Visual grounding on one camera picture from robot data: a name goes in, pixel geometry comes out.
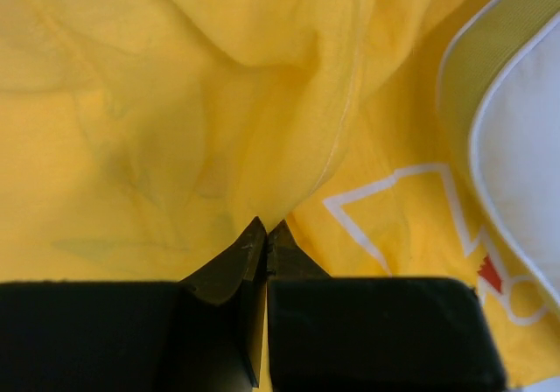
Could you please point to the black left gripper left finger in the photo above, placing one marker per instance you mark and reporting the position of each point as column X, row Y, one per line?
column 203, row 333

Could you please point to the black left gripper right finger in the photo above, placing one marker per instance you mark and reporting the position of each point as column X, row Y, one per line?
column 403, row 333

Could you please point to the yellow Pikachu pillowcase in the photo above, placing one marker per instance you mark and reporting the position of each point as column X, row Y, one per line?
column 140, row 137

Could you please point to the white pillow with yellow edge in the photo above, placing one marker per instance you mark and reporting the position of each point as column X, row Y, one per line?
column 498, row 101

